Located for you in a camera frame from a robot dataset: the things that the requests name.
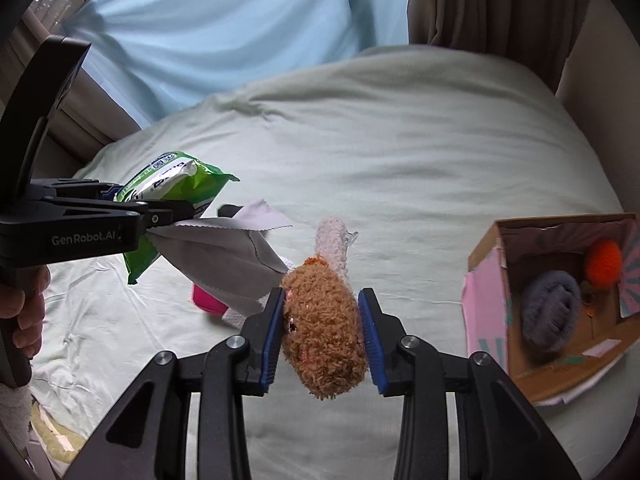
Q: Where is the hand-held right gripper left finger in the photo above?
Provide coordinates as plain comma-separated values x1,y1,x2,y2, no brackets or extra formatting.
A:
65,287,287,480

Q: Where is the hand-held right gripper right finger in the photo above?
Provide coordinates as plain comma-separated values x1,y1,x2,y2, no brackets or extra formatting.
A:
358,288,583,480

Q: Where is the brown plush toy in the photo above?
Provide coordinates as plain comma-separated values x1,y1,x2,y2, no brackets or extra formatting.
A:
280,256,371,402

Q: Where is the grey microfibre cloth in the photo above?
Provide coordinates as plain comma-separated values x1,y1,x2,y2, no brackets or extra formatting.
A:
149,199,294,317

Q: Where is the cardboard box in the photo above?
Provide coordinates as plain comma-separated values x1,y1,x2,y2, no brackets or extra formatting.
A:
461,213,640,407

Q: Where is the person's left hand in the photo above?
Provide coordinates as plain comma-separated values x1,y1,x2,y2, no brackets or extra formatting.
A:
0,264,52,361

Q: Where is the green snack packet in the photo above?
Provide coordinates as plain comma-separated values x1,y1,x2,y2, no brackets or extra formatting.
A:
113,151,241,286

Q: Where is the pink cup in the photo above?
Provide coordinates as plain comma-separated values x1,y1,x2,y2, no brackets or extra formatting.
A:
193,283,229,317

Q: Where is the white knitted sock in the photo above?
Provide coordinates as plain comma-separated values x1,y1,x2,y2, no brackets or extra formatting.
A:
314,217,360,281

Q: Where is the pale green bed sheet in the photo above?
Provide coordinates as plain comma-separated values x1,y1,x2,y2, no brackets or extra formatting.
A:
29,44,632,480

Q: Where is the grey knitted ball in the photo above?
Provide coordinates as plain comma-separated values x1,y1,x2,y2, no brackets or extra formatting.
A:
520,270,582,354

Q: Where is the light blue curtain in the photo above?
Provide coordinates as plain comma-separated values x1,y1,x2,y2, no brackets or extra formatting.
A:
64,0,412,130

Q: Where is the orange fuzzy ball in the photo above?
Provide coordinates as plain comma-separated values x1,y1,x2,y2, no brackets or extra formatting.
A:
583,239,624,291

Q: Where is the beige curtain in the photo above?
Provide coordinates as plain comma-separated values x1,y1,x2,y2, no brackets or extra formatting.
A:
402,0,592,95

